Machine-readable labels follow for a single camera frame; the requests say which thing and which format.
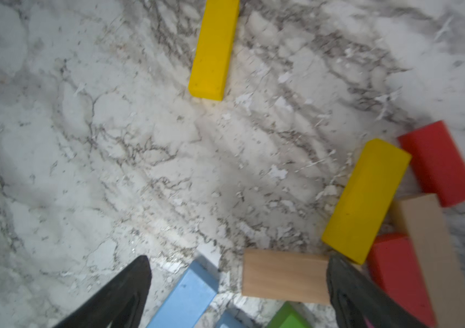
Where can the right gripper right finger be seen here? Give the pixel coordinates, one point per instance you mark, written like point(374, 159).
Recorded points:
point(357, 301)

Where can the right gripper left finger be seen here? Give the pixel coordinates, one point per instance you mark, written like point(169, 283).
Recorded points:
point(120, 303)

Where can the blue block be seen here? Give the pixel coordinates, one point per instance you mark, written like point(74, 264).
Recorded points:
point(193, 288)
point(227, 320)

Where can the green small block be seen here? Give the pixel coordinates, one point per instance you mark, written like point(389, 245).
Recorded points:
point(288, 317)

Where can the yellow block long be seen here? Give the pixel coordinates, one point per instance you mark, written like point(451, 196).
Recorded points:
point(214, 48)
point(365, 201)

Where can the red block middle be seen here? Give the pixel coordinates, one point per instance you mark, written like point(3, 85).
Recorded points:
point(393, 266)

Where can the red block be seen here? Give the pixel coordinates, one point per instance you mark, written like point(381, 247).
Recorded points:
point(393, 266)
point(437, 163)

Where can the natural wood block lower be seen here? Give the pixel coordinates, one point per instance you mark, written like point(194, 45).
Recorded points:
point(285, 276)

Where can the natural wood block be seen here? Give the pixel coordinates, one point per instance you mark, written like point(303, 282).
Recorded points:
point(285, 276)
point(421, 218)

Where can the natural wood block upper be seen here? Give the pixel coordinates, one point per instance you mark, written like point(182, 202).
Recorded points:
point(421, 218)

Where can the red block far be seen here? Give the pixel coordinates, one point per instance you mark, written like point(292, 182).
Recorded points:
point(437, 163)

